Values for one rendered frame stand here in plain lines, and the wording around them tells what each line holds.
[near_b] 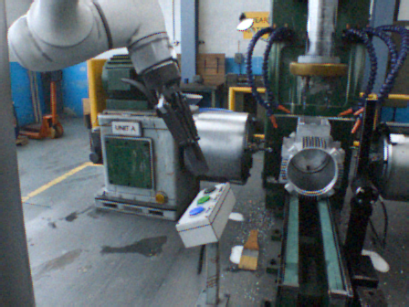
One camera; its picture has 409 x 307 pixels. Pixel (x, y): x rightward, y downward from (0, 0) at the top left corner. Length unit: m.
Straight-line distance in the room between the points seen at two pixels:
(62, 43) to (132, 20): 0.14
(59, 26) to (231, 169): 0.65
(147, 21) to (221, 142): 0.48
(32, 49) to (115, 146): 0.56
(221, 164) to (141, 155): 0.27
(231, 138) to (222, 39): 5.32
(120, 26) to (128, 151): 0.54
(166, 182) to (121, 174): 0.16
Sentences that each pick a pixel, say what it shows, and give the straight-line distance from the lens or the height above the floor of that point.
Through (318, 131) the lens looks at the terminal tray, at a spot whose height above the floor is 1.13.
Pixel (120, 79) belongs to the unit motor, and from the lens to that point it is 1.06.
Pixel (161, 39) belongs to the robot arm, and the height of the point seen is 1.38.
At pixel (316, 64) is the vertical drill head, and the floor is 1.33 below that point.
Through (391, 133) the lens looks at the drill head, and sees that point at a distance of 1.01.
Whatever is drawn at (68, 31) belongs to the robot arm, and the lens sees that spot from 0.56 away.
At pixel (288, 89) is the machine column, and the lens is 1.25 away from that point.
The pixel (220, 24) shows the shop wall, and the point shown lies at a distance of 6.25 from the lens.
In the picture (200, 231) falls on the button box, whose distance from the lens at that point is 0.56.
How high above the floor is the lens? 1.35
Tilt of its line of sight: 17 degrees down
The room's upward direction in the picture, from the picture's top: straight up
